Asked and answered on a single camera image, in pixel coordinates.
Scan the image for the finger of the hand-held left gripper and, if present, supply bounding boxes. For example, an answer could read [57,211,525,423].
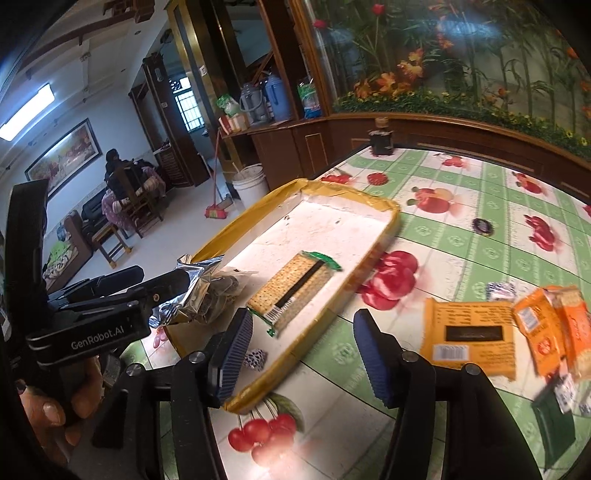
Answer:
[62,269,192,319]
[45,264,145,301]

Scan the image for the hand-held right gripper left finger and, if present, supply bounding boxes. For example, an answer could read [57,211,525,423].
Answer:
[92,307,254,480]

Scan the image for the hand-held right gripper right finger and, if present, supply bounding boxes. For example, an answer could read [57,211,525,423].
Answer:
[353,308,543,480]

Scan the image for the silver foil snack packet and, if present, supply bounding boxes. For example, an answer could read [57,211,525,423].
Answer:
[154,254,259,330]

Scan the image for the orange snack packet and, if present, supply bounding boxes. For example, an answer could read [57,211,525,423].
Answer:
[419,298,518,381]

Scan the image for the yellow cardboard tray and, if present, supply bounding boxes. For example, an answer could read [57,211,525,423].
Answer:
[164,178,402,413]

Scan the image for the orange cracker packet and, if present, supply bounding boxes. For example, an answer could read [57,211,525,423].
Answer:
[551,285,591,381]
[513,287,568,377]

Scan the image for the dark green snack packet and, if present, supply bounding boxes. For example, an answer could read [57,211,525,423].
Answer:
[530,383,578,472]

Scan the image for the person's left hand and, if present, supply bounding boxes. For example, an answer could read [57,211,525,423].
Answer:
[14,357,103,462]

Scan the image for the blue dotted candy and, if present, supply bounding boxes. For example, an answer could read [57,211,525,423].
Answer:
[243,349,269,371]

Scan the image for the wooden stool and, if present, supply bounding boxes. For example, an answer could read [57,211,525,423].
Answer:
[92,225,133,268]

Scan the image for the wooden sofa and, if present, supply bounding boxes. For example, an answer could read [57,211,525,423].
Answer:
[44,210,95,291]

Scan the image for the wooden chair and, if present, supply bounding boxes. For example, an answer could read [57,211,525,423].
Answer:
[113,159,166,238]

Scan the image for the green cracker packet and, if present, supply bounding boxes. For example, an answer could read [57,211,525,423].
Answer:
[246,250,343,337]

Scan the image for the red broom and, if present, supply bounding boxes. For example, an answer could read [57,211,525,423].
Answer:
[204,127,232,221]

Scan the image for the white plastic bucket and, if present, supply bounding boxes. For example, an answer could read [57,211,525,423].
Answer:
[231,165,271,208]

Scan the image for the red white box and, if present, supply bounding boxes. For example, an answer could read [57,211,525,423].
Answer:
[219,113,250,134]

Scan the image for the wooden cabinet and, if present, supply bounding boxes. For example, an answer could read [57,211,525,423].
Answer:
[219,115,352,190]

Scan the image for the barred door window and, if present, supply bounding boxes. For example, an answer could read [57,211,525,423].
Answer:
[173,76,206,134]

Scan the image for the ceiling light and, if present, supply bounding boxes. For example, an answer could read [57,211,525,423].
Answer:
[0,82,54,141]

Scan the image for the green white bag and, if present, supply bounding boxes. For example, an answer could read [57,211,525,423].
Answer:
[217,93,242,116]

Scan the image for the fruit printed tablecloth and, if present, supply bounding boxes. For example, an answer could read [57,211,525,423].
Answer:
[111,143,591,480]

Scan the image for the grey thermos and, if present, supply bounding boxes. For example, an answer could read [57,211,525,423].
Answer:
[239,83,269,125]

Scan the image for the blue thermos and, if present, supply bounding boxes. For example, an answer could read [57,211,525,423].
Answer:
[263,74,293,121]

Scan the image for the dark glass jar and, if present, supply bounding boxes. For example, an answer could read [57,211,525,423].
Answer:
[368,117,394,156]

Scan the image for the blue green bag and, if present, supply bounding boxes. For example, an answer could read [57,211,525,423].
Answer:
[296,79,323,120]

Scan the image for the wooden ceiling ornament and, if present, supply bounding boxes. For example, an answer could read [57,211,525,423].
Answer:
[104,0,149,24]

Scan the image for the framed wall picture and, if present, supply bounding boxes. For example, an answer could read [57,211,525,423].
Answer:
[24,117,102,197]

